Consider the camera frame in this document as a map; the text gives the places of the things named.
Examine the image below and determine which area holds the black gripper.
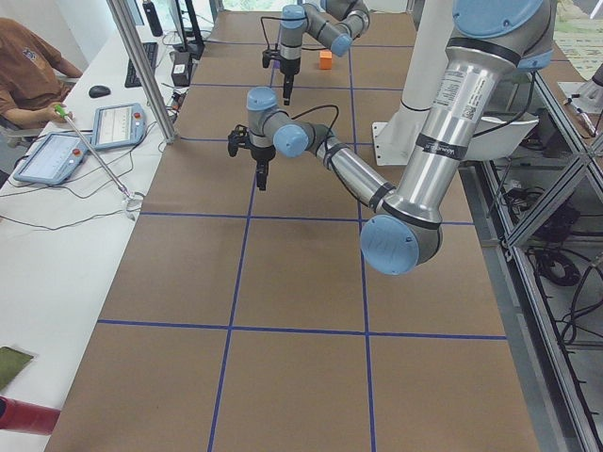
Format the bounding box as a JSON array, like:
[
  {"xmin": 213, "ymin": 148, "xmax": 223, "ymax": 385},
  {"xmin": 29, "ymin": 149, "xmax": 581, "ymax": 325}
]
[
  {"xmin": 280, "ymin": 58, "xmax": 301, "ymax": 105},
  {"xmin": 250, "ymin": 136, "xmax": 276, "ymax": 191}
]

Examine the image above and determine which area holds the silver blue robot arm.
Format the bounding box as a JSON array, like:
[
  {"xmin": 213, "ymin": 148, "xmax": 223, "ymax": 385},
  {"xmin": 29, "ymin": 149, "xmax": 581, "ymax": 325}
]
[
  {"xmin": 242, "ymin": 1, "xmax": 556, "ymax": 275},
  {"xmin": 262, "ymin": 1, "xmax": 370, "ymax": 105}
]

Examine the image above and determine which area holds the orange foam block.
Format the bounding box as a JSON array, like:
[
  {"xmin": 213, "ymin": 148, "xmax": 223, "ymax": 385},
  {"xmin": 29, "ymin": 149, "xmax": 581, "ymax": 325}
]
[{"xmin": 318, "ymin": 50, "xmax": 333, "ymax": 71}]

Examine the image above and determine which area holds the person's hand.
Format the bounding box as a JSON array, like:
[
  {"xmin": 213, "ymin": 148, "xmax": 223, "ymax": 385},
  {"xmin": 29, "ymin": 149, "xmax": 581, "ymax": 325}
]
[{"xmin": 43, "ymin": 103, "xmax": 69, "ymax": 122}]

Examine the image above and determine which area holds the black power adapter box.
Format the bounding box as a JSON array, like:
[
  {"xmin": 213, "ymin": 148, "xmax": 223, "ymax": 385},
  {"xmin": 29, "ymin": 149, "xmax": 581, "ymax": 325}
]
[{"xmin": 171, "ymin": 51, "xmax": 192, "ymax": 88}]

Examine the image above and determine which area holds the black keyboard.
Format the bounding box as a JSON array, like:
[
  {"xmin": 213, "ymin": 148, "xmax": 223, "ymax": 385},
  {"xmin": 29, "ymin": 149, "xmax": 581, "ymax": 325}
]
[{"xmin": 123, "ymin": 41, "xmax": 159, "ymax": 89}]

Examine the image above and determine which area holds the far blue teach pendant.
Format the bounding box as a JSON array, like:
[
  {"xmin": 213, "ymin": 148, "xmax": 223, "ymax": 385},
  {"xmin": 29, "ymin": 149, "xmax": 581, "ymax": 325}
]
[{"xmin": 91, "ymin": 103, "xmax": 146, "ymax": 150}]

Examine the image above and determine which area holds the blue teach pendant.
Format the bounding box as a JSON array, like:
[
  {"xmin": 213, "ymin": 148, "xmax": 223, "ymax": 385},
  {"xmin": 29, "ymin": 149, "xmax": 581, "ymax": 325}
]
[
  {"xmin": 13, "ymin": 133, "xmax": 88, "ymax": 186},
  {"xmin": 91, "ymin": 103, "xmax": 146, "ymax": 150}
]

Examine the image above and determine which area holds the black water bottle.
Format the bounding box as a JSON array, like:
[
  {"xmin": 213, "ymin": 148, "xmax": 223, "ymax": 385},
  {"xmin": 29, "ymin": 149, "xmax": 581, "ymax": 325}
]
[{"xmin": 142, "ymin": 0, "xmax": 163, "ymax": 37}]

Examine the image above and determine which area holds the black computer mouse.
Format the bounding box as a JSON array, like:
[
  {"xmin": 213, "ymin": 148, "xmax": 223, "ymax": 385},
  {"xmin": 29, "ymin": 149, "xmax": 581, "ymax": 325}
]
[{"xmin": 89, "ymin": 85, "xmax": 111, "ymax": 99}]

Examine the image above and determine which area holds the near blue teach pendant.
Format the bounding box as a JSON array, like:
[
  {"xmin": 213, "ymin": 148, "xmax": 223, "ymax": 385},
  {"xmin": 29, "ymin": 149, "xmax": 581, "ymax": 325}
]
[{"xmin": 13, "ymin": 133, "xmax": 88, "ymax": 186}]

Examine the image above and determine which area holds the person in brown shirt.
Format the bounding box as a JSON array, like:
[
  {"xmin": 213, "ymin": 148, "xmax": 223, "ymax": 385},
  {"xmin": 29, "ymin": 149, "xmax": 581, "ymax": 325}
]
[{"xmin": 1, "ymin": 18, "xmax": 83, "ymax": 129}]

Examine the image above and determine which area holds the olive green bean bag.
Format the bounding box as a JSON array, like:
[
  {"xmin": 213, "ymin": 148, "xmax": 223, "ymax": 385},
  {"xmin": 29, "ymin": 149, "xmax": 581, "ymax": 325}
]
[{"xmin": 0, "ymin": 347, "xmax": 34, "ymax": 390}]

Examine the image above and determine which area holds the red cylinder bottle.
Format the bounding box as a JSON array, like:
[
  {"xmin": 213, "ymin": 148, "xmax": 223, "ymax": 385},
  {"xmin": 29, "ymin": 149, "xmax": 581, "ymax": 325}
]
[{"xmin": 1, "ymin": 396, "xmax": 61, "ymax": 435}]

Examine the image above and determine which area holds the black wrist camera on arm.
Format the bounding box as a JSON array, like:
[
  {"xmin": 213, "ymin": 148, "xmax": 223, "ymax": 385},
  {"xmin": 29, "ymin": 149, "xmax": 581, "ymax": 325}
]
[
  {"xmin": 227, "ymin": 124, "xmax": 250, "ymax": 157},
  {"xmin": 261, "ymin": 44, "xmax": 281, "ymax": 69}
]

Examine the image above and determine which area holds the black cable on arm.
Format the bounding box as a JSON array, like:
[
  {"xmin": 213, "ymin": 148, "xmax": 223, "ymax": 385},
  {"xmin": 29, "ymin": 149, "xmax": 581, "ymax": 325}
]
[
  {"xmin": 259, "ymin": 16, "xmax": 284, "ymax": 53},
  {"xmin": 286, "ymin": 105, "xmax": 392, "ymax": 208}
]

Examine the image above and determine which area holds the white pedestal column with base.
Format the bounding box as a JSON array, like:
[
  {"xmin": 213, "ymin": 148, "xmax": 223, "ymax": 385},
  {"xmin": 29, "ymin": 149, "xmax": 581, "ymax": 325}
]
[{"xmin": 372, "ymin": 0, "xmax": 453, "ymax": 166}]

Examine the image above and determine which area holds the green handled reach grabber stick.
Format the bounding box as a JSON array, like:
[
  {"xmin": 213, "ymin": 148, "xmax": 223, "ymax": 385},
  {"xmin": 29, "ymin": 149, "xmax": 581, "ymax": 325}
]
[{"xmin": 53, "ymin": 103, "xmax": 143, "ymax": 220}]

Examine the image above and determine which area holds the aluminium frame post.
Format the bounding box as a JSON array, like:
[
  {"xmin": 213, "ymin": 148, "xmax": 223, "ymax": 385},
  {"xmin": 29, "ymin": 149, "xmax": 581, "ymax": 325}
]
[{"xmin": 106, "ymin": 0, "xmax": 176, "ymax": 144}]

